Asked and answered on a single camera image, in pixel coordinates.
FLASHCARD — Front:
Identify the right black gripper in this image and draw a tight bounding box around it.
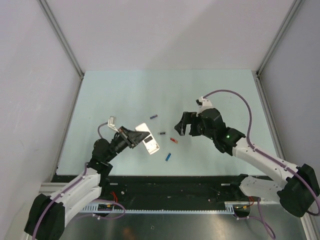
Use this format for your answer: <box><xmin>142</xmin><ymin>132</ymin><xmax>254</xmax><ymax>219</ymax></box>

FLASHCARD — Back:
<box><xmin>174</xmin><ymin>111</ymin><xmax>215</xmax><ymax>140</ymax></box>

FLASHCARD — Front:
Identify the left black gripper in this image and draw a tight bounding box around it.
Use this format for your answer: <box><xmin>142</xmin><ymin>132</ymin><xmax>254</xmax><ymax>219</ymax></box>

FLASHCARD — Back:
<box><xmin>104</xmin><ymin>125</ymin><xmax>150</xmax><ymax>162</ymax></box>

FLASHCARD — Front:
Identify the white red remote control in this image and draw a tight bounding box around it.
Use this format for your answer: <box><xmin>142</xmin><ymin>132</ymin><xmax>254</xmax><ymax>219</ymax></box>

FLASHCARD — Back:
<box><xmin>135</xmin><ymin>123</ymin><xmax>160</xmax><ymax>155</ymax></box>

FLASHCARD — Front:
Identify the blue battery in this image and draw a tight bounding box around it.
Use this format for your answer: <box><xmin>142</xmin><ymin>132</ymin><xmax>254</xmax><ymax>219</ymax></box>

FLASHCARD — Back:
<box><xmin>165</xmin><ymin>153</ymin><xmax>172</xmax><ymax>162</ymax></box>

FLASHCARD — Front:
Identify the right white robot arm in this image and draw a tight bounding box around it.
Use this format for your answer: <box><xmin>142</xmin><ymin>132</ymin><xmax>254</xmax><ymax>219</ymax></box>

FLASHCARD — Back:
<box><xmin>174</xmin><ymin>107</ymin><xmax>320</xmax><ymax>218</ymax></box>

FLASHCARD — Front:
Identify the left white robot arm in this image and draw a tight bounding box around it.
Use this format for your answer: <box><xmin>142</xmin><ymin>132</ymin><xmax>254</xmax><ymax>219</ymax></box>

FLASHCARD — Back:
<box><xmin>24</xmin><ymin>123</ymin><xmax>152</xmax><ymax>240</ymax></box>

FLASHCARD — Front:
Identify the red battery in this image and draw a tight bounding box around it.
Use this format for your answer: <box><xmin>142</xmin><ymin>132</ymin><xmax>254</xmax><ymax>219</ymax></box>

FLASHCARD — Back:
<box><xmin>170</xmin><ymin>137</ymin><xmax>178</xmax><ymax>144</ymax></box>

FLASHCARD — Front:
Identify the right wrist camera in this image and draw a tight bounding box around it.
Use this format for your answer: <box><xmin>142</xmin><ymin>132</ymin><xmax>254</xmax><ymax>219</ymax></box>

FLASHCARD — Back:
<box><xmin>196</xmin><ymin>97</ymin><xmax>213</xmax><ymax>114</ymax></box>

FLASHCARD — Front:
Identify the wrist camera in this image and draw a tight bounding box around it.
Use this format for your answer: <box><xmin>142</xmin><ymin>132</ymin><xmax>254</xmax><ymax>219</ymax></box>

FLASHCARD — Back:
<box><xmin>196</xmin><ymin>97</ymin><xmax>213</xmax><ymax>114</ymax></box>
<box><xmin>107</xmin><ymin>116</ymin><xmax>118</xmax><ymax>132</ymax></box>

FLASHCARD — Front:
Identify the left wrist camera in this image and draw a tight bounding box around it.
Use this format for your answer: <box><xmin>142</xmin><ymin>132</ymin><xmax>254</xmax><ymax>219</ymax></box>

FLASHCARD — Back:
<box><xmin>107</xmin><ymin>116</ymin><xmax>118</xmax><ymax>132</ymax></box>

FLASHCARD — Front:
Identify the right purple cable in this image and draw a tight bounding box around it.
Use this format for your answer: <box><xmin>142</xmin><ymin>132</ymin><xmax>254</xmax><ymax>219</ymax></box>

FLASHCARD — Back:
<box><xmin>203</xmin><ymin>89</ymin><xmax>320</xmax><ymax>216</ymax></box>

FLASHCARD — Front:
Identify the purple cable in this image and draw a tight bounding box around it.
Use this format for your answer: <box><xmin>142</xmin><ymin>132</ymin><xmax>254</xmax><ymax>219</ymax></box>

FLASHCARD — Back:
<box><xmin>203</xmin><ymin>89</ymin><xmax>320</xmax><ymax>216</ymax></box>
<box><xmin>31</xmin><ymin>122</ymin><xmax>111</xmax><ymax>240</ymax></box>

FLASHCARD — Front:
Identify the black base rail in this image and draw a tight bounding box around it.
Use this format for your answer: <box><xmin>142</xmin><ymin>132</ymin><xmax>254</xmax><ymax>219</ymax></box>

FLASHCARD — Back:
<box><xmin>51</xmin><ymin>174</ymin><xmax>253</xmax><ymax>210</ymax></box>

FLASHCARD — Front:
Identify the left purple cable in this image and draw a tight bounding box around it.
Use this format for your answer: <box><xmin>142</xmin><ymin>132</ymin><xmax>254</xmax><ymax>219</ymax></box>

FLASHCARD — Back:
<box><xmin>31</xmin><ymin>122</ymin><xmax>111</xmax><ymax>240</ymax></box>

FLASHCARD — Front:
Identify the grey cable duct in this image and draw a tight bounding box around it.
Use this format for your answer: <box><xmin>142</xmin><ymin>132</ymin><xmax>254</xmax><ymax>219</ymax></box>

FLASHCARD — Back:
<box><xmin>79</xmin><ymin>202</ymin><xmax>235</xmax><ymax>215</ymax></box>

